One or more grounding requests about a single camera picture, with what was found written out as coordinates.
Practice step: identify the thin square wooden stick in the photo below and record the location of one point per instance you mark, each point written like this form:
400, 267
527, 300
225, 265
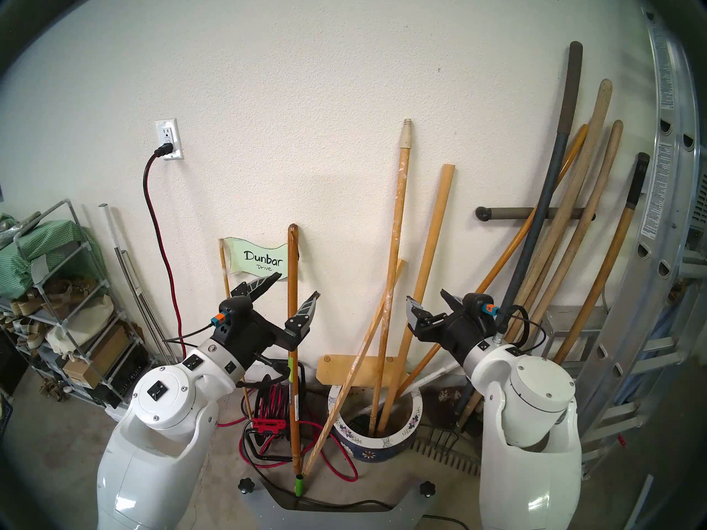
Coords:
353, 369

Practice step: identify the thick light wooden pole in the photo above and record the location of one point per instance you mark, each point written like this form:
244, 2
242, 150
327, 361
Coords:
436, 225

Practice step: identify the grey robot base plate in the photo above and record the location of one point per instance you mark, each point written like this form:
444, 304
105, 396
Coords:
331, 520

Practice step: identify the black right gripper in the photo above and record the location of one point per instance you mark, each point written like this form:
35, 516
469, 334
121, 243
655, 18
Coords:
464, 333

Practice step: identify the chrome metal rod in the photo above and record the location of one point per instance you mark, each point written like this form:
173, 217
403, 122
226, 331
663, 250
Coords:
132, 280

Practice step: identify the tan woven sandal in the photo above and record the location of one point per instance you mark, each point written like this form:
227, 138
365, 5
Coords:
69, 289
28, 303

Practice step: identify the metal flexible conduit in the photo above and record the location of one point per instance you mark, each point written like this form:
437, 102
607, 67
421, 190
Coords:
607, 300

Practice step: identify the green checkered cloth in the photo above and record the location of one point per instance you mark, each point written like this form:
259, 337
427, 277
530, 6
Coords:
30, 253

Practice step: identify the black rod with green tip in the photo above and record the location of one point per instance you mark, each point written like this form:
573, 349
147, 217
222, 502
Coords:
299, 486

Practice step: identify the white plastic box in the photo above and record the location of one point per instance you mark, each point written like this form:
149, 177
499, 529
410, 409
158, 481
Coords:
114, 411

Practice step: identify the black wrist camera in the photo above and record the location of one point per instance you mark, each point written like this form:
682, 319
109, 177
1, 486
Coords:
478, 303
237, 311

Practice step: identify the brown stick with hole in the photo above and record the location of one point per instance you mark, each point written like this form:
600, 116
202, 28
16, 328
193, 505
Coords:
293, 280

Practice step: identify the paint-speckled pole with threaded tip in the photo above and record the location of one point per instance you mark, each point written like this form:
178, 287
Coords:
399, 203

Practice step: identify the metal rake head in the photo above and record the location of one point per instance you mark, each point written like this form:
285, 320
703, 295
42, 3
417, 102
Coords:
447, 451

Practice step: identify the grey metal step stool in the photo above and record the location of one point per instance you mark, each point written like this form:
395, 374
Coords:
563, 324

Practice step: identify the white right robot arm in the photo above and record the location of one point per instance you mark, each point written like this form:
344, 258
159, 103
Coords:
530, 424

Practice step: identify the Dunbar Drive flag sign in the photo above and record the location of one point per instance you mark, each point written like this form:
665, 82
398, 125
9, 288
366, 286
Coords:
257, 255

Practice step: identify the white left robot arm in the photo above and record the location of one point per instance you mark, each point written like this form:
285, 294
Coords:
165, 396

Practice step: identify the plywood board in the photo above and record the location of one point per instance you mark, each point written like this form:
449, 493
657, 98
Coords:
337, 369

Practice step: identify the grey metal shoe rack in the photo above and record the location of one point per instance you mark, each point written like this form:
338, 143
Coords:
85, 233

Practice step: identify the white wall outlet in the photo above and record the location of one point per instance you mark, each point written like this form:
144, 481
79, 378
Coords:
167, 128

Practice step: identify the grey wall hook bar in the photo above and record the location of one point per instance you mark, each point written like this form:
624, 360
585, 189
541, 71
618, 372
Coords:
484, 213

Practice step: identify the black box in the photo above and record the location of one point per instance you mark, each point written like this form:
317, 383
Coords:
128, 371

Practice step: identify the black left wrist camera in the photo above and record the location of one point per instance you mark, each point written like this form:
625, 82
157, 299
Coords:
237, 311

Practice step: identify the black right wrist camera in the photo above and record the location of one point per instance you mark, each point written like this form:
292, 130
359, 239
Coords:
478, 303

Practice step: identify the white cloth bag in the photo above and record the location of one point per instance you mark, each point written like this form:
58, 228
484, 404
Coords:
80, 322

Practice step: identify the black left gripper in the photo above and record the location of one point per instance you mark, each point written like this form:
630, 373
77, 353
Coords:
254, 338

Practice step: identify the brown cardboard box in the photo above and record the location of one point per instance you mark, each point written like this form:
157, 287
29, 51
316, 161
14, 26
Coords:
91, 363

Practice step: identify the floral ceramic pot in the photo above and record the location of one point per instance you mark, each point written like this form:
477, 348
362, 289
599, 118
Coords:
375, 451

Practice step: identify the white and metal poles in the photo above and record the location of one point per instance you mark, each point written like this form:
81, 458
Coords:
110, 225

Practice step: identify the aluminium ladder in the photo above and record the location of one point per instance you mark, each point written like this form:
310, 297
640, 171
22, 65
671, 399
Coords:
663, 164

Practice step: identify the silver glitter shoe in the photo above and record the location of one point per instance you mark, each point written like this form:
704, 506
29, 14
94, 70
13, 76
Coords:
19, 228

